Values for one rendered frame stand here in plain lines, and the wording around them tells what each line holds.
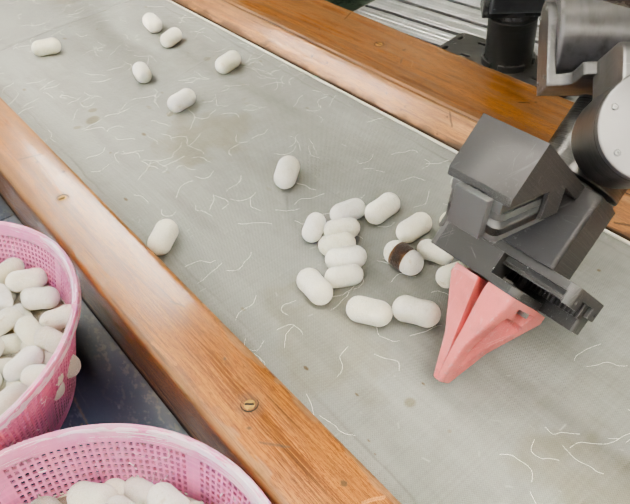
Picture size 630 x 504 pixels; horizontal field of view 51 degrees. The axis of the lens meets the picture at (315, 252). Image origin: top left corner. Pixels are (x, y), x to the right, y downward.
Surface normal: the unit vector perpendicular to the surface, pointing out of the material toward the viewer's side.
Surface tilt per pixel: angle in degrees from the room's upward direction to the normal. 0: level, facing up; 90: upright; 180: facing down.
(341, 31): 0
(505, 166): 40
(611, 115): 49
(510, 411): 0
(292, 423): 0
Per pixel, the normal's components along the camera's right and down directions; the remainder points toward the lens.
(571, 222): -0.57, -0.24
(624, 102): -0.15, 0.05
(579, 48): -0.13, 0.67
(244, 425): -0.09, -0.72
